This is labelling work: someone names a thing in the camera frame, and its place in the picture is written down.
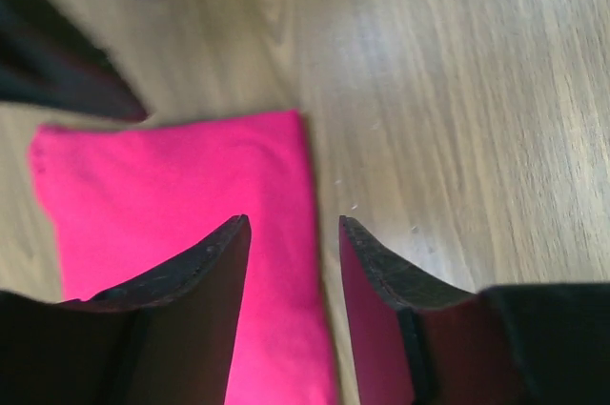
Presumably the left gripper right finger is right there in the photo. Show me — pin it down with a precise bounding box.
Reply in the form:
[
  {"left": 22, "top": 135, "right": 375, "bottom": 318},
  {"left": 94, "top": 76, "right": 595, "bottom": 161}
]
[{"left": 338, "top": 216, "right": 609, "bottom": 404}]

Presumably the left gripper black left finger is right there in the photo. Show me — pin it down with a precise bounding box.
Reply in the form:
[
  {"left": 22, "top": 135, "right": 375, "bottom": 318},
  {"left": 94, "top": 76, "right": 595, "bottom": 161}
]
[{"left": 1, "top": 215, "right": 251, "bottom": 404}]

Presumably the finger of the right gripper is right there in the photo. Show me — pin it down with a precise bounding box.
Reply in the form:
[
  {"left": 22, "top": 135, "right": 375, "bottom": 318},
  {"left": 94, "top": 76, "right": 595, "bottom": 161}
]
[{"left": 1, "top": 0, "right": 148, "bottom": 120}]

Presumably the pink t shirt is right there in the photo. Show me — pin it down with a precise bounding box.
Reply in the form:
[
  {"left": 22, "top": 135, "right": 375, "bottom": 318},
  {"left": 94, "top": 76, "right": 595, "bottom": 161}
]
[{"left": 29, "top": 111, "right": 339, "bottom": 404}]

